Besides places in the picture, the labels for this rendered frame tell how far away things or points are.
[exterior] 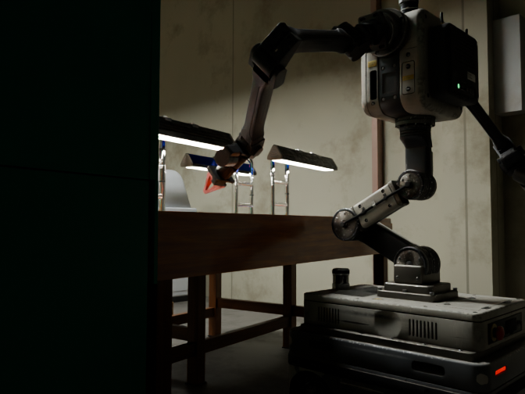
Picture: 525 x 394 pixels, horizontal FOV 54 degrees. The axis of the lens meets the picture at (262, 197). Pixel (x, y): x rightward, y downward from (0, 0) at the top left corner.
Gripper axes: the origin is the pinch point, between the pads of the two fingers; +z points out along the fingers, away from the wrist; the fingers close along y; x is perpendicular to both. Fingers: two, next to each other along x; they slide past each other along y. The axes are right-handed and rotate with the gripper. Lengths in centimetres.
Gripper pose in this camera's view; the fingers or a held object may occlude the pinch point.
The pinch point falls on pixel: (205, 191)
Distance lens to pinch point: 182.7
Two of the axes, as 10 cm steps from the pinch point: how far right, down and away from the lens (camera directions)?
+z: -6.6, 6.5, 3.8
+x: 5.2, 7.6, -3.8
